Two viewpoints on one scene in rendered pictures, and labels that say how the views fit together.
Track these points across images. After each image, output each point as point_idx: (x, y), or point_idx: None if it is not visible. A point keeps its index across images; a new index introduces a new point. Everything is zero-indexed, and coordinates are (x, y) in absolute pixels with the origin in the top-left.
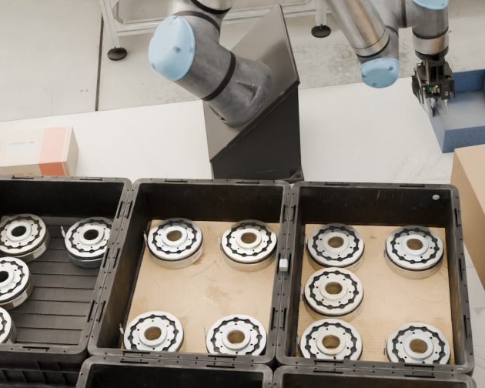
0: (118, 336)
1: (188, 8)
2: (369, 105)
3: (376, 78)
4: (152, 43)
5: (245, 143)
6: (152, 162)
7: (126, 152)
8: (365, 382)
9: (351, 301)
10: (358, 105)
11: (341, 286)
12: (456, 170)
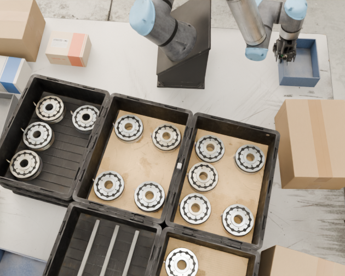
0: (92, 178)
1: None
2: None
3: (253, 57)
4: (131, 9)
5: (176, 69)
6: (128, 60)
7: (116, 51)
8: (206, 242)
9: (211, 184)
10: (242, 45)
11: (207, 175)
12: (283, 109)
